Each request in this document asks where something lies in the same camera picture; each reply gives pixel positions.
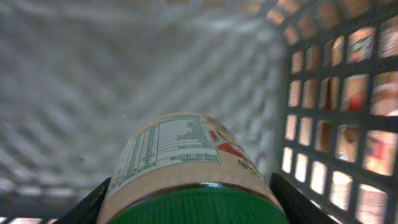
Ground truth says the green-lid jar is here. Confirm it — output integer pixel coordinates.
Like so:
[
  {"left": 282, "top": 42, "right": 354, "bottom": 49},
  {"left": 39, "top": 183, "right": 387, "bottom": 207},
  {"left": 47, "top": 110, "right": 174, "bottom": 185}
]
[{"left": 97, "top": 113, "right": 288, "bottom": 223}]

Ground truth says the orange snack bag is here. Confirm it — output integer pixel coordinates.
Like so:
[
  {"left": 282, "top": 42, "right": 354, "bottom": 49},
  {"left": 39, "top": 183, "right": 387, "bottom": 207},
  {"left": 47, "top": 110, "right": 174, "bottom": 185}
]
[{"left": 281, "top": 18, "right": 398, "bottom": 224}]

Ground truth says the grey plastic slotted basket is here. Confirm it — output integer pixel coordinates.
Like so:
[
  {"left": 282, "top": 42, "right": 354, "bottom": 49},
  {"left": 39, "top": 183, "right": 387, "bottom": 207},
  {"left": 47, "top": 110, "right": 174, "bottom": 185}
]
[{"left": 1, "top": 1, "right": 397, "bottom": 223}]

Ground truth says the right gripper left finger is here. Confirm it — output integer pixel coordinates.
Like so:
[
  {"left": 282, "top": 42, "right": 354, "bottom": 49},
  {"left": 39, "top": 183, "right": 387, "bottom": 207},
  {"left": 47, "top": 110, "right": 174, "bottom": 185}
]
[{"left": 54, "top": 177, "right": 111, "bottom": 224}]

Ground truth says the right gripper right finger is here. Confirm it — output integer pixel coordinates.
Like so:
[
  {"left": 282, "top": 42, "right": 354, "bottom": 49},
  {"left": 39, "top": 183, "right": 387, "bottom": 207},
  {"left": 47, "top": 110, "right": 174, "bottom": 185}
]
[{"left": 269, "top": 173, "right": 337, "bottom": 224}]

